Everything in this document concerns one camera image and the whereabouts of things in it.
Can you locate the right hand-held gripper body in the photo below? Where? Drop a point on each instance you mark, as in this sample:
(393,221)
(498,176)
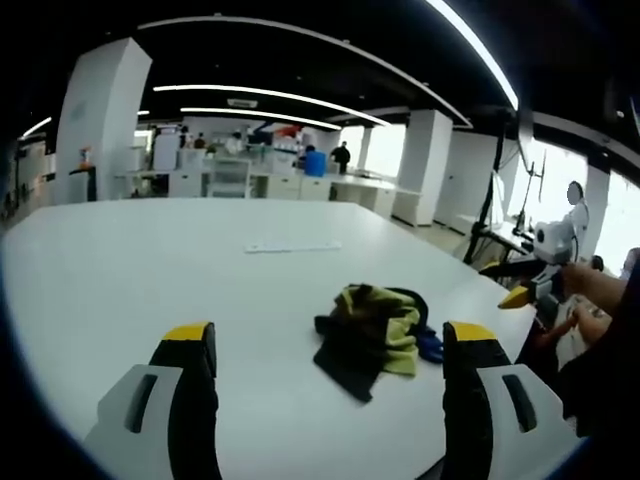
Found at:
(550,245)

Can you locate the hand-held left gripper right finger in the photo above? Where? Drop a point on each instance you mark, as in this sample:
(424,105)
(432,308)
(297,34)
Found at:
(492,400)

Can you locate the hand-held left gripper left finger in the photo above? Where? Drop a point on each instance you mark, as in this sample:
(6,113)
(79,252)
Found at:
(150,395)

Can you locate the green and black garment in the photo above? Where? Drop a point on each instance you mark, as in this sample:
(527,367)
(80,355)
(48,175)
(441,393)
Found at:
(372,340)

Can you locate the person's right hand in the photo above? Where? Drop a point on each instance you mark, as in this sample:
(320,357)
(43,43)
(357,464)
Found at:
(592,282)

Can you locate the black tripod stand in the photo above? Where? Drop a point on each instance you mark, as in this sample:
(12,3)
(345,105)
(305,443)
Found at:
(487,200)

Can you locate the white square pillar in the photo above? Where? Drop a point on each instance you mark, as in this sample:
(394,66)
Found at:
(422,165)

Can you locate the white low cabinet row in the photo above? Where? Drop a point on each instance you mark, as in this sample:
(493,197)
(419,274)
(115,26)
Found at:
(350,190)

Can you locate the white flat strip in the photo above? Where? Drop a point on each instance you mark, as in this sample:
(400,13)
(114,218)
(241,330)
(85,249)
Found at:
(292,246)

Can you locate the long ceiling light strip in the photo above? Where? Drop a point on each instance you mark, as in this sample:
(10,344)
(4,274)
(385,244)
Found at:
(480,50)
(270,96)
(260,116)

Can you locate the blue barrel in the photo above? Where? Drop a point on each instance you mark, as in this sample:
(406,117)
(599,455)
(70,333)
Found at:
(315,163)

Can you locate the white shelf trolley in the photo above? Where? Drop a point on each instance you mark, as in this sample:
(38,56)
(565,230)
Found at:
(227,177)

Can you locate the wide white pillar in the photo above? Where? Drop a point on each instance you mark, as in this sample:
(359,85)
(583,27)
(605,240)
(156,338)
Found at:
(100,125)

